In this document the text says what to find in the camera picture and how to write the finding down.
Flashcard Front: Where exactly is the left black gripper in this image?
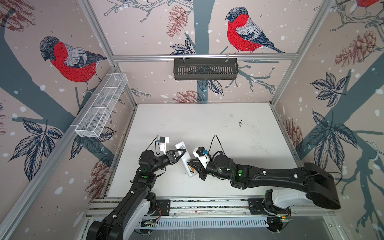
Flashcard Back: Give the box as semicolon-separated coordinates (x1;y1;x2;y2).
150;149;186;174

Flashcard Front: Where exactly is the white remote control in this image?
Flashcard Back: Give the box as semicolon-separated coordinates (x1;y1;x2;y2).
175;142;197;178

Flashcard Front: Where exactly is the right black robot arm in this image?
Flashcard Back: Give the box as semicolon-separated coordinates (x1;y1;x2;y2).
188;155;341;210

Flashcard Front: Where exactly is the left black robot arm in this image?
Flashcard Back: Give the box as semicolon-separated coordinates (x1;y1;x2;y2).
86;149;187;240

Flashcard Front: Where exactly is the aluminium top crossbar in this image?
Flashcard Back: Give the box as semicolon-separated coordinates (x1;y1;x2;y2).
112;53;299;63

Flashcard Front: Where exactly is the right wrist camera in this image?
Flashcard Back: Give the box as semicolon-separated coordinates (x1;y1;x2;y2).
193;147;211;169

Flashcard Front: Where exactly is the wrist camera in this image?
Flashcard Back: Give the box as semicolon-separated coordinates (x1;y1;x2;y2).
157;137;170;154
193;147;211;169

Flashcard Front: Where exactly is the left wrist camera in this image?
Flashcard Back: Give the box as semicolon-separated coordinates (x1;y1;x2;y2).
157;137;170;154

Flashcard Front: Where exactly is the aluminium front rail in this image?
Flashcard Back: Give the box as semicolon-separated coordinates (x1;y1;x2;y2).
86;195;335;219

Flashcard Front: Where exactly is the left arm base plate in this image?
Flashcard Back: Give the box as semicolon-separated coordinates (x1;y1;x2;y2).
145;200;171;217

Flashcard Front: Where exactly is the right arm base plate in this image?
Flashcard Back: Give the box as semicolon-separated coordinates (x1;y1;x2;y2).
248;199;291;217

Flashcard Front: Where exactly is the black wall basket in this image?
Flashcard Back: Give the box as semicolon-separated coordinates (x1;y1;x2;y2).
174;58;239;81

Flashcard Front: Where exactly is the white wire mesh basket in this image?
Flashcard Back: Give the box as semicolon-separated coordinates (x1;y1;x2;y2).
75;73;128;138

